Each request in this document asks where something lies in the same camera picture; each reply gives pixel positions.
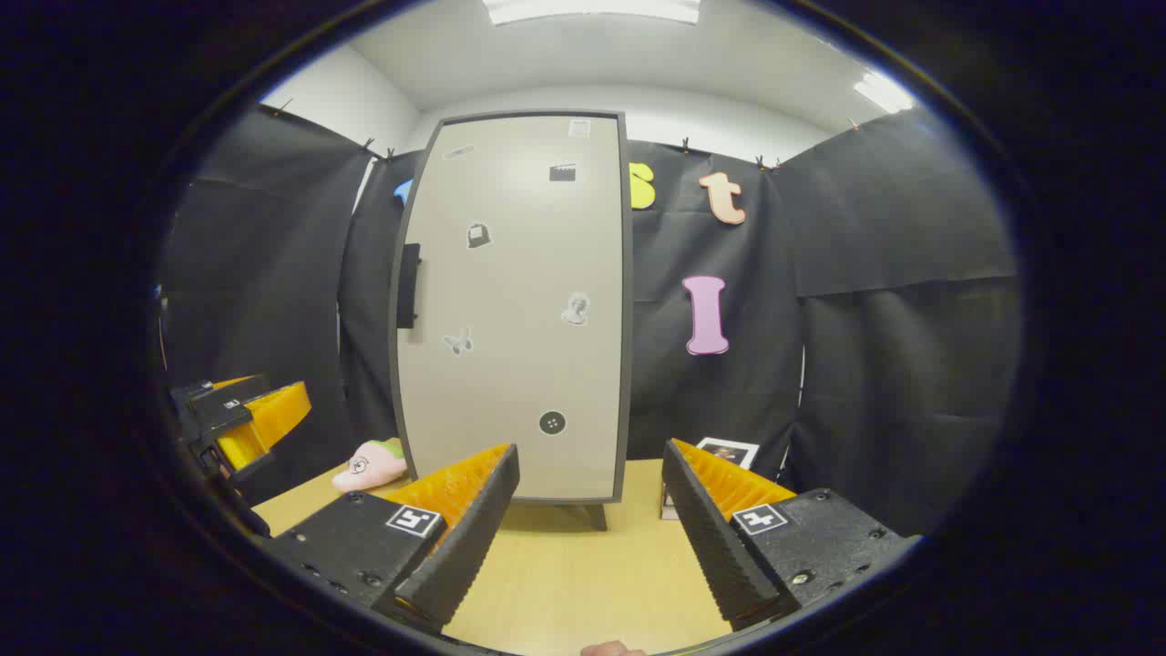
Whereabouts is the light grey cabinet door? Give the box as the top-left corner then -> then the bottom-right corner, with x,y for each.
392,113 -> 631,502

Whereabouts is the black door handle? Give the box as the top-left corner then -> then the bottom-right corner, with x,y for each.
396,243 -> 422,329

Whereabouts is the white box with photo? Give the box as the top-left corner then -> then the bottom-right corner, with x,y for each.
695,436 -> 762,475

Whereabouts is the black backdrop cloth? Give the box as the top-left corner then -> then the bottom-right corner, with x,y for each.
164,105 -> 1021,538

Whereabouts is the small ceiling light panel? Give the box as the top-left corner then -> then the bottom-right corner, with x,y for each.
854,71 -> 915,115

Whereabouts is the pink plush toy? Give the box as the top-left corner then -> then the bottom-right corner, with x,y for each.
331,438 -> 408,493

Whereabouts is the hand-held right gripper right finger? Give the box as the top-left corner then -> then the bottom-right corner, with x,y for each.
661,438 -> 921,631

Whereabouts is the large ceiling light panel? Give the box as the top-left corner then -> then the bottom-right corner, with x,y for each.
483,0 -> 702,26

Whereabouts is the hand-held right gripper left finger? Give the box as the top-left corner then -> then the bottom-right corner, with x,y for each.
264,444 -> 521,636

